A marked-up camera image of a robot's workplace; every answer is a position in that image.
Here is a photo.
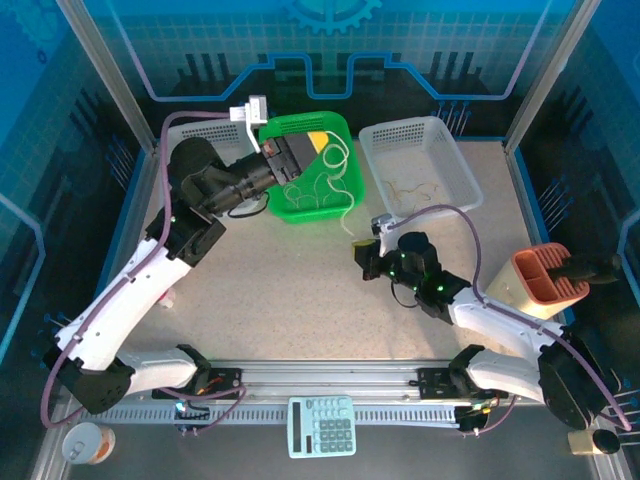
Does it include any beige block with black knob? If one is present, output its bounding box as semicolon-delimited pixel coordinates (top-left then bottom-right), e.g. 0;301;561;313
567;427;622;456

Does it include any black handle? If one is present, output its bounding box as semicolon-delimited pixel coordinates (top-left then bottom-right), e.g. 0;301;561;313
549;253;624;287

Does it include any white slotted cable duct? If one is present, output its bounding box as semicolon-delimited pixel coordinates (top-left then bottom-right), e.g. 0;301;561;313
107;403;461;427

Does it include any thin white cable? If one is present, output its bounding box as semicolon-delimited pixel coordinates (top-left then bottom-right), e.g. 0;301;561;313
282;130;365;234

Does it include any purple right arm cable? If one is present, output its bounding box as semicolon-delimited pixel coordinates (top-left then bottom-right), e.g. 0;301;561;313
384;204;632;437

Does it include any orange and cream holder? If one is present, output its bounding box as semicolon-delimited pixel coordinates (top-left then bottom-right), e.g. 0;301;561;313
487;242;591;321

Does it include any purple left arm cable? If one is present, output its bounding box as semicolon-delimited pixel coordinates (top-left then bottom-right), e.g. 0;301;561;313
39;110;250;436

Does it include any light blue calculator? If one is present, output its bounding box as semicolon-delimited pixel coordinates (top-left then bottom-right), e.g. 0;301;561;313
287;395;358;460

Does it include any aluminium frame post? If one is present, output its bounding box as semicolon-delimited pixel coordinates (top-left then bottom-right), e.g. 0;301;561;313
502;0;601;154
53;0;164;154

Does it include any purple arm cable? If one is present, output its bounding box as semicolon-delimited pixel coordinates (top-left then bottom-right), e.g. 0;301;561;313
39;110;250;436
384;204;632;437

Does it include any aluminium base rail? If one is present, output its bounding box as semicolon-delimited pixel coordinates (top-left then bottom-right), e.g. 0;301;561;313
207;358;464;399

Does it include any thin yellow cable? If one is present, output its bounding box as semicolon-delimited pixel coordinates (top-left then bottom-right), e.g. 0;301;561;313
382;178;442;202

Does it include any white plastic basket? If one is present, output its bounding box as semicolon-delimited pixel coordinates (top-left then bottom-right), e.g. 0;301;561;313
358;116;485;221
158;118;271;221

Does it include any green plastic basket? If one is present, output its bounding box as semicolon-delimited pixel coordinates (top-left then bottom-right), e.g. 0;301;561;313
258;110;367;226

